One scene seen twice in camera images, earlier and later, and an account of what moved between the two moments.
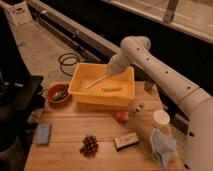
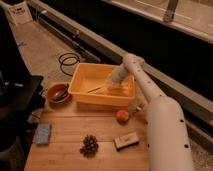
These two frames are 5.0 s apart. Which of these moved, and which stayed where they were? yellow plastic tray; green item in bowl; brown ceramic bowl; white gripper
Moved: white gripper
Stayed: brown ceramic bowl; yellow plastic tray; green item in bowl
